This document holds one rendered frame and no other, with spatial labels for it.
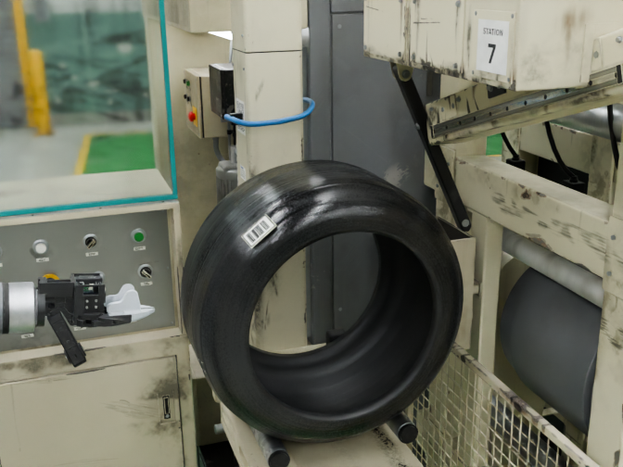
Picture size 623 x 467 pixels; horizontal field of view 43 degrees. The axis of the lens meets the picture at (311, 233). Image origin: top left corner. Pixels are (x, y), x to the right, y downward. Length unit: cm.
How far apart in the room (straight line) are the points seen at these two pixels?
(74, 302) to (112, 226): 63
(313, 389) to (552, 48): 95
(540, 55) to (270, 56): 67
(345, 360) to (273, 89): 64
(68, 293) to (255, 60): 63
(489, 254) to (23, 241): 115
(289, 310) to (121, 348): 50
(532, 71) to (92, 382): 141
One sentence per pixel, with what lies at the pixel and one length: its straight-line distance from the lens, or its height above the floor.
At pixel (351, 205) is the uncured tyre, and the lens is 144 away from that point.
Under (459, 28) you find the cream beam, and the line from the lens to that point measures 138.
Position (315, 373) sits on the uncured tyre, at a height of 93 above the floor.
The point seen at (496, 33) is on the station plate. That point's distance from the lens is 128.
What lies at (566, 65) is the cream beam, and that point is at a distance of 129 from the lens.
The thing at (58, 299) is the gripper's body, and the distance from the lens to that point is 148.
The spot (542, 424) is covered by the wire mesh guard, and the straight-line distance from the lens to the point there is 158.
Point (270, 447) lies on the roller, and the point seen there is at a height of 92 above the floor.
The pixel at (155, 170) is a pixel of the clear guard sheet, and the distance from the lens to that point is 202.
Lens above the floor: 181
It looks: 18 degrees down
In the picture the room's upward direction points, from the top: 1 degrees counter-clockwise
